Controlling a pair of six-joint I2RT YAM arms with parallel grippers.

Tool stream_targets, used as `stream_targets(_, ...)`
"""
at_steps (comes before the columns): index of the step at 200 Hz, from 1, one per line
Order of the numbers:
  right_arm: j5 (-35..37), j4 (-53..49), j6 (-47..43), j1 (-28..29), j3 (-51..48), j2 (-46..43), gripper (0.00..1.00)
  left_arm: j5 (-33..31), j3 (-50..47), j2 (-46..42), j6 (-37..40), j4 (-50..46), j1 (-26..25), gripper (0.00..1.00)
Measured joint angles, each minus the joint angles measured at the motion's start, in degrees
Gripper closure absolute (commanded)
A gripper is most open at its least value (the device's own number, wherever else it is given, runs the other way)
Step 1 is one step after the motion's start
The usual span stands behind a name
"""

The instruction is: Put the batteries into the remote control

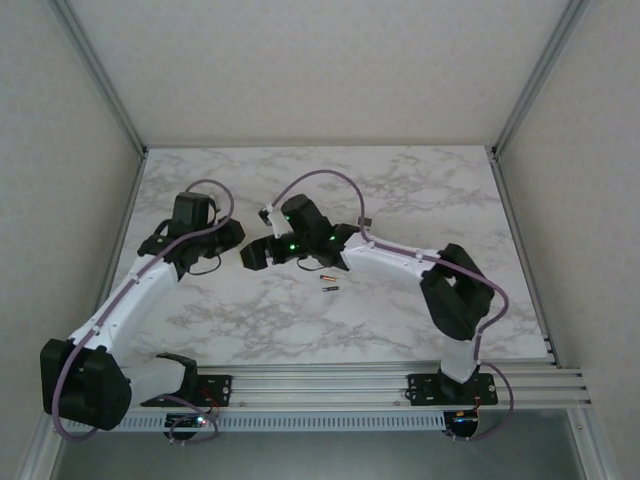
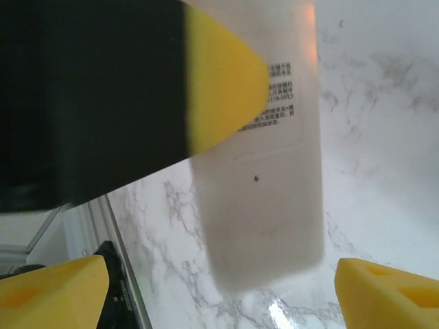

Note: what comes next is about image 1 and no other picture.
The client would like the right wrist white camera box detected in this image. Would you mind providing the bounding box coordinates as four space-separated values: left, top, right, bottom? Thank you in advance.
258 203 285 237

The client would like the purple cable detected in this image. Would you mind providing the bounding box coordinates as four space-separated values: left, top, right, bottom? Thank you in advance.
52 178 236 446
269 168 516 444

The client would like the aluminium table side rail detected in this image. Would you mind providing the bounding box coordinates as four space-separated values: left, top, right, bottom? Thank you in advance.
94 148 149 321
487 148 560 367

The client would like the aluminium frame post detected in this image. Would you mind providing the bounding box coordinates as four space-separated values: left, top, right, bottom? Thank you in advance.
49 0 150 156
491 0 592 160

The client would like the aluminium mounting rail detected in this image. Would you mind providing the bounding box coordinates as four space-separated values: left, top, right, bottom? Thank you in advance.
119 367 594 414

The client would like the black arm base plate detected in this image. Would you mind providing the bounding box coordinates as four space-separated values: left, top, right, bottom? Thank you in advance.
139 374 234 407
407 372 500 406

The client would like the white slotted cable duct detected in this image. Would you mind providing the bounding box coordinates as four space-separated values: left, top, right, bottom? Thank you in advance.
114 412 446 432

